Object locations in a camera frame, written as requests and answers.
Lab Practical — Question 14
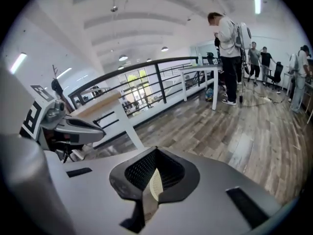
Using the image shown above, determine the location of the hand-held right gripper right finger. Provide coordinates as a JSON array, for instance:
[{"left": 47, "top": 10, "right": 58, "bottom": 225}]
[{"left": 143, "top": 145, "right": 286, "bottom": 235}]

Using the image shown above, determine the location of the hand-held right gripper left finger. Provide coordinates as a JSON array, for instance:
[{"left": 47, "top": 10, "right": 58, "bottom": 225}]
[{"left": 43, "top": 145, "right": 157, "bottom": 235}]

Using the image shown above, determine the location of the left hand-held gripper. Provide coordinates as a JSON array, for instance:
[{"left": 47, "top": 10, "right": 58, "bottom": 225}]
[{"left": 19, "top": 84, "right": 107, "bottom": 152}]

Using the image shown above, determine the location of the white desk with wooden top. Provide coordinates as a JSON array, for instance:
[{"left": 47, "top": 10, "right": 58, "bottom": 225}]
[{"left": 70, "top": 90, "right": 145, "bottom": 162}]

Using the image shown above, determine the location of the dark wooden coat rack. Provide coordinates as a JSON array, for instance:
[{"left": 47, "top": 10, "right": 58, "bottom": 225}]
[{"left": 50, "top": 64, "right": 74, "bottom": 114}]

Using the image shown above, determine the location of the black metal railing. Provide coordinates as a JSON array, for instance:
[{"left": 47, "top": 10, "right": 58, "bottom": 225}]
[{"left": 67, "top": 56, "right": 222, "bottom": 149}]

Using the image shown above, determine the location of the colourful bag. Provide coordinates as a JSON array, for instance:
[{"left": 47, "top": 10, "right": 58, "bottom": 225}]
[{"left": 204, "top": 87, "right": 214, "bottom": 103}]

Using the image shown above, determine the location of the white long table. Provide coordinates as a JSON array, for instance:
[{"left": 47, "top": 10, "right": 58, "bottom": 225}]
[{"left": 178, "top": 63, "right": 224, "bottom": 111}]

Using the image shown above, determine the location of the black desktop device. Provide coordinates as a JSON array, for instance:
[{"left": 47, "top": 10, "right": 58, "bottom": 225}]
[{"left": 206, "top": 51, "right": 219, "bottom": 65}]

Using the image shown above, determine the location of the black office chair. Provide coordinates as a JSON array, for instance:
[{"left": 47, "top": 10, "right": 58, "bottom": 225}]
[{"left": 265, "top": 61, "right": 283, "bottom": 91}]

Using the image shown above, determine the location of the white small desk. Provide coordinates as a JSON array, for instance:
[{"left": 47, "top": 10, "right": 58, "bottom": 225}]
[{"left": 283, "top": 71, "right": 295, "bottom": 97}]

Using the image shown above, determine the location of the white hard-shell backpack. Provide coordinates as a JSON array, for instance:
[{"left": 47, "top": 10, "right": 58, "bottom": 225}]
[
  {"left": 288, "top": 53, "right": 299, "bottom": 74},
  {"left": 234, "top": 22, "right": 252, "bottom": 50}
]

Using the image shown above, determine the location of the black floor cable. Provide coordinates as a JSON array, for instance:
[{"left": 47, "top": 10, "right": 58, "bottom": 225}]
[{"left": 238, "top": 83, "right": 291, "bottom": 108}]

